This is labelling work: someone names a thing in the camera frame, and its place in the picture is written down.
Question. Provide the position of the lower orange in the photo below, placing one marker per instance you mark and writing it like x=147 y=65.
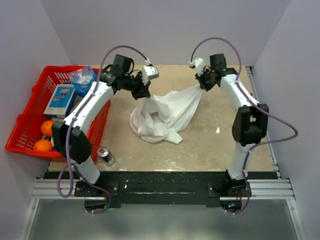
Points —
x=43 y=145

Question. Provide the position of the blue white razor box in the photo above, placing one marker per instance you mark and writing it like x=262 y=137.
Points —
x=61 y=101

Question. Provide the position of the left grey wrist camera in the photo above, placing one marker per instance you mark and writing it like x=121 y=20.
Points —
x=149 y=72

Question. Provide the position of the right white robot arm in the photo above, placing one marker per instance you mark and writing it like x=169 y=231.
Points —
x=250 y=125

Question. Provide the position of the upper orange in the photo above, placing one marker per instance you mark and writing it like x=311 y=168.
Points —
x=46 y=128

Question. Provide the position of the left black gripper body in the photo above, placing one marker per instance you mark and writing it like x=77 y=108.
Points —
x=135 y=85

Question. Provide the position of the white printed t-shirt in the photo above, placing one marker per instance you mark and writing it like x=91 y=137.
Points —
x=161 y=118

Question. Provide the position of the red plastic basket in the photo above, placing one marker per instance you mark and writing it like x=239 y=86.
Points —
x=27 y=130

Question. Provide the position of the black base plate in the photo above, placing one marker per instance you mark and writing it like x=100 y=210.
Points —
x=212 y=189

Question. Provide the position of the blue plastic bag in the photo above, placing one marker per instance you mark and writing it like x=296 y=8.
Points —
x=82 y=80

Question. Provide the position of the orange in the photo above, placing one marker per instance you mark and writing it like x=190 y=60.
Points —
x=43 y=145
x=46 y=128

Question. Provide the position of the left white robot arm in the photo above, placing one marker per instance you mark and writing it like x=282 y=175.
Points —
x=70 y=135

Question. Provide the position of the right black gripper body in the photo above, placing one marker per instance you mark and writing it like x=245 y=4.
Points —
x=205 y=79

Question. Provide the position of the blue red drink can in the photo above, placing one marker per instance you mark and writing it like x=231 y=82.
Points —
x=104 y=154

